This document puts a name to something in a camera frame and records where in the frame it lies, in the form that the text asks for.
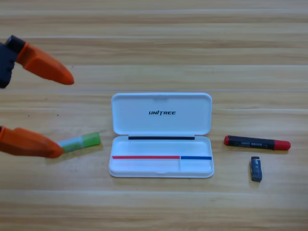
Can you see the green and white glue stick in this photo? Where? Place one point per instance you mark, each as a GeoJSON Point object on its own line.
{"type": "Point", "coordinates": [84, 140]}

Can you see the white Unitree pencil case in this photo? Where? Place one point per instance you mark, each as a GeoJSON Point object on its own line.
{"type": "Point", "coordinates": [158, 122]}

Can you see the black marker with red cap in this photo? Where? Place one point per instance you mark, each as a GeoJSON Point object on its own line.
{"type": "Point", "coordinates": [255, 144]}

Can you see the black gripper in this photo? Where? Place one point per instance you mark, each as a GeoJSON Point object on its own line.
{"type": "Point", "coordinates": [5, 67]}

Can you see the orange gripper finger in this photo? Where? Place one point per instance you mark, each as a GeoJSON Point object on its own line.
{"type": "Point", "coordinates": [29, 143]}

